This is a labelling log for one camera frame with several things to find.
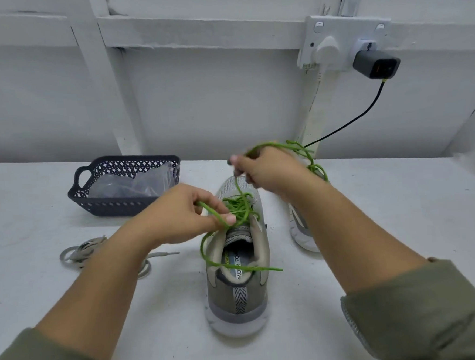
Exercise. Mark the green shoelace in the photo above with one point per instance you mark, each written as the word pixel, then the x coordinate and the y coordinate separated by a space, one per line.
pixel 239 206
pixel 318 170

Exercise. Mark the clear plastic bag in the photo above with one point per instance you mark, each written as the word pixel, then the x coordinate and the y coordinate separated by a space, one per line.
pixel 132 183

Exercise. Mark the white plug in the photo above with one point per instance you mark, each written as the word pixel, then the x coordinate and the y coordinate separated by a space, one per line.
pixel 327 51

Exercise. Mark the person's left hand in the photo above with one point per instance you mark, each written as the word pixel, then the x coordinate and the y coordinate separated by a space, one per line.
pixel 175 219

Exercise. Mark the gray sneaker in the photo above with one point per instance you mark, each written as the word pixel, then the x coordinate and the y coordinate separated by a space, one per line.
pixel 302 236
pixel 238 303

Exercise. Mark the person's right hand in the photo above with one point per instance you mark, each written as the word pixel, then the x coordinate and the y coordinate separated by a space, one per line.
pixel 269 171

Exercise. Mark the dark plastic lattice basket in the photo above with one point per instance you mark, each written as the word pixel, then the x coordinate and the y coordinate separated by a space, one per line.
pixel 101 205

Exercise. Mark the person's right forearm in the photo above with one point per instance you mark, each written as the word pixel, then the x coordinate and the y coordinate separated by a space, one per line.
pixel 391 281

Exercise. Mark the person's left forearm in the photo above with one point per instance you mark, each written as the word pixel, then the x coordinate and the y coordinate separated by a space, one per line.
pixel 61 328

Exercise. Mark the white wall socket plate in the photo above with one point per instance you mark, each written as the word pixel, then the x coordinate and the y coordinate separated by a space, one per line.
pixel 345 31

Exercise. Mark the gray charger adapter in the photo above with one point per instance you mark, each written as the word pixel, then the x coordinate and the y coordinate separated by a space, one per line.
pixel 376 64

